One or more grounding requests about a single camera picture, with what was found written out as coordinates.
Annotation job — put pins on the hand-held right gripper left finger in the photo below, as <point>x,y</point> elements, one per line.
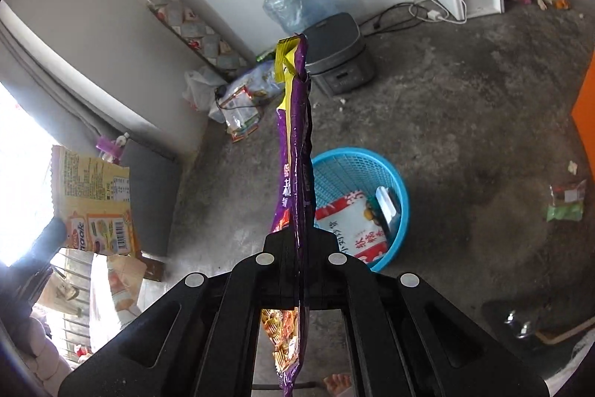
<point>279,276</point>

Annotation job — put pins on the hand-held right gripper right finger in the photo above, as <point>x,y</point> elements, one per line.
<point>325,280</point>

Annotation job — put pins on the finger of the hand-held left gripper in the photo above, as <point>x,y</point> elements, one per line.
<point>52,234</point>

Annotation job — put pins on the yellow biscuit bag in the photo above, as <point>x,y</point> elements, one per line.
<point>93,192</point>

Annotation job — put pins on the red and white snack bag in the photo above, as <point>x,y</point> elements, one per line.
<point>348,225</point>

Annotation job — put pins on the blue plastic basket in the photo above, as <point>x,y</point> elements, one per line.
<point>353,167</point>

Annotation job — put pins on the purple snack bag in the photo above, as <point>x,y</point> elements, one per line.
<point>293,146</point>

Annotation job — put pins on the metal railing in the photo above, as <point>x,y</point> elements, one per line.
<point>74,256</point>

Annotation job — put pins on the beige trousers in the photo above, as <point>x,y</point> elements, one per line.
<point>60,292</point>

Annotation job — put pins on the light puffer jacket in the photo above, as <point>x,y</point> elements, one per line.
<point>49,350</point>

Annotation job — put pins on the clear printed wrapper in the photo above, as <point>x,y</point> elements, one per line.
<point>121,294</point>

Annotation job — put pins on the purple cup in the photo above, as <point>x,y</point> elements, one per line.
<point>106,144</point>

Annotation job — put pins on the patterned tablecloth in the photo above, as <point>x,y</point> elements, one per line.
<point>337,385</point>

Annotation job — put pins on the grey cabinet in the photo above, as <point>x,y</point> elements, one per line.
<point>153,192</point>

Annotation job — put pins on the grey curtain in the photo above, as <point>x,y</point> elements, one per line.
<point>69,67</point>

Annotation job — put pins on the pile of empty packaging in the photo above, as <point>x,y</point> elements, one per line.
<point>241,108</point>

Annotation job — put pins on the white plastic bag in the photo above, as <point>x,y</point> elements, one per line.
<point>200,92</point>

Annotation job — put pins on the black rice cooker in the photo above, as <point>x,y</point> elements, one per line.
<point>339,53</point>

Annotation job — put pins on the green snack packet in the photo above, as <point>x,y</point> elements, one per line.
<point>565,211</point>

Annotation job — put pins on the patterned folded board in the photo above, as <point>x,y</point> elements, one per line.
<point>195,29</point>

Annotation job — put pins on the white paper scrap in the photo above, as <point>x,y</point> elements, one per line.
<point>572,167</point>

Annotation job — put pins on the orange board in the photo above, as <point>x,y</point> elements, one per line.
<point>585,108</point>

